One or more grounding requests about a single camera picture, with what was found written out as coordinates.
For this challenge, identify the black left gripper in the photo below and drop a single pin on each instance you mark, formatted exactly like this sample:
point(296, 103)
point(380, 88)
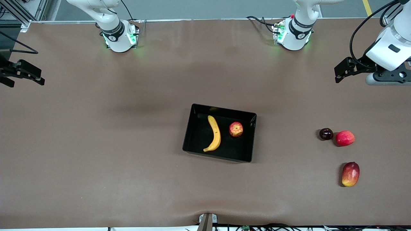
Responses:
point(360, 64)

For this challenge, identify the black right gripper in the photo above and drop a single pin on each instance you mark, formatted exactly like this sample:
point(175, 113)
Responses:
point(7, 70)

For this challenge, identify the striped red yellow apple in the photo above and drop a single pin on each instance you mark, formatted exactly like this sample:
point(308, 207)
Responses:
point(236, 129)

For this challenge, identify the black plastic box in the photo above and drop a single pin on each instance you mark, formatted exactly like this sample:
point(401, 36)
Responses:
point(237, 150)

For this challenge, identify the yellow banana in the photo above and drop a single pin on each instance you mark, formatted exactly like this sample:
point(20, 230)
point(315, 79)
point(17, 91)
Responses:
point(215, 134)

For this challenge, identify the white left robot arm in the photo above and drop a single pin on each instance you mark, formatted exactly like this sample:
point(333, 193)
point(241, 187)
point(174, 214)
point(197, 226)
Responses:
point(298, 29)

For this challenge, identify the dark purple plum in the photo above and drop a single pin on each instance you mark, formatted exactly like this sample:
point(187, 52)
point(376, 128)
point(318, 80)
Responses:
point(326, 133)

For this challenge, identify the red peach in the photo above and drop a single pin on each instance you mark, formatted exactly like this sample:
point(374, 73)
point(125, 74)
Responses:
point(345, 138)

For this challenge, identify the red yellow mango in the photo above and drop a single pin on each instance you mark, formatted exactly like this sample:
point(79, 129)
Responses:
point(350, 174)

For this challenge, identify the brown table mat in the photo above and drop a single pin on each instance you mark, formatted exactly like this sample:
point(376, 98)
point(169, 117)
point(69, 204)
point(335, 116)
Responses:
point(96, 144)

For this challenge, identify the aluminium frame profile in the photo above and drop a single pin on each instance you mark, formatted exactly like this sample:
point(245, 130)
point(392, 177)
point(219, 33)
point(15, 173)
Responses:
point(389, 20)
point(13, 9)

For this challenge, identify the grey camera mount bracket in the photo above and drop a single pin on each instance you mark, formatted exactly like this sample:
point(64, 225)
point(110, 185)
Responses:
point(207, 221)

